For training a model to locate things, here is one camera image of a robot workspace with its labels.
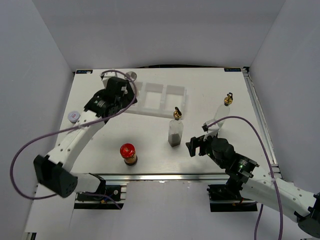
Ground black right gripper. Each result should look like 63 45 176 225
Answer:
185 132 226 169

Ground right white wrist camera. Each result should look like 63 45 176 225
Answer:
202 119 221 140

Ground white-lid dark spice jar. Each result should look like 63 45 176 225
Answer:
67 110 81 124

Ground beige powder silver-lid jar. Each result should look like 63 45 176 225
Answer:
125 71 138 82

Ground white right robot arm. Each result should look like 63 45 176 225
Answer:
185 136 320 238

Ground red-cap brown sauce bottle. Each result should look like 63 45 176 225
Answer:
119 143 138 166

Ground clear glass oil bottle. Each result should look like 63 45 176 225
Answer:
214 92 233 121

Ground glass bottle with dark sauce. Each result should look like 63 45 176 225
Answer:
168 107 184 147

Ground white three-compartment plastic tray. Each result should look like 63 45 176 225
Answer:
125 81 187 119

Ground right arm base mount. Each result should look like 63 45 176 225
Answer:
207 184 258 213

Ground blue corner sticker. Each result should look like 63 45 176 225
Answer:
75 69 93 75
224 67 242 73

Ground right blue corner sticker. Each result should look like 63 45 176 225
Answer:
224 67 242 73

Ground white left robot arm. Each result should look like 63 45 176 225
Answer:
33 77 138 200

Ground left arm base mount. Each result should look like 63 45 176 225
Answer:
74 184 127 210

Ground left blue corner sticker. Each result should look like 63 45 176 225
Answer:
75 69 93 75

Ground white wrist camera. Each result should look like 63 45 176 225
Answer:
202 119 221 140
100 71 118 81

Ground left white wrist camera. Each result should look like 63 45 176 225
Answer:
100 71 118 81

